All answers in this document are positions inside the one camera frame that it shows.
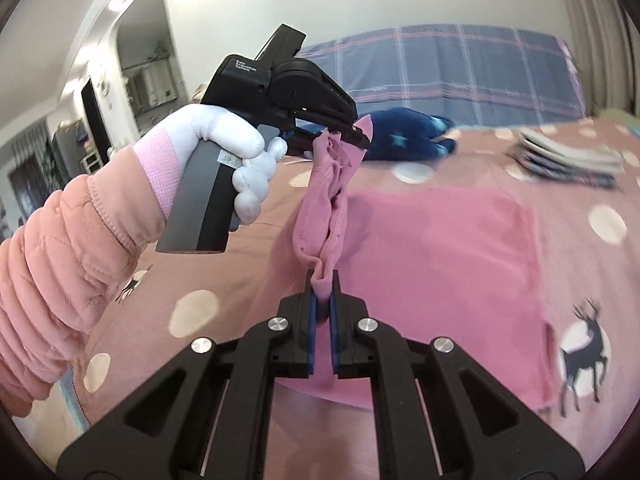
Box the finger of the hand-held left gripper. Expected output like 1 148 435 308
286 131 322 159
295 119 374 151

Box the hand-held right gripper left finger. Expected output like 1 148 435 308
56 280 317 480

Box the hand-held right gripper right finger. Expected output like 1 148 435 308
329 270 586 480

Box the pink garment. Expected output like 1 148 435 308
291 115 560 412

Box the person's left hand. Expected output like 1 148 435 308
136 105 289 227

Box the dark blue star plush toy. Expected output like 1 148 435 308
360 107 458 162

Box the pink polka dot bed sheet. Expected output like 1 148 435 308
65 110 640 461

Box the blue plaid pillow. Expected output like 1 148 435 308
295 25 587 128

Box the potted plant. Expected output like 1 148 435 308
149 39 174 64

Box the white glass door cabinet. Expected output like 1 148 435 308
122 62 181 111

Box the black door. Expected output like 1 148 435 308
80 77 109 161

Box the white shelf rack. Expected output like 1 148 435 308
80 150 104 177

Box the dark grey cabinet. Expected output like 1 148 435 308
50 120 97 188

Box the green bed cover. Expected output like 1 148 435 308
597 105 640 126

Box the beige curtain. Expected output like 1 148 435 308
555 0 640 117

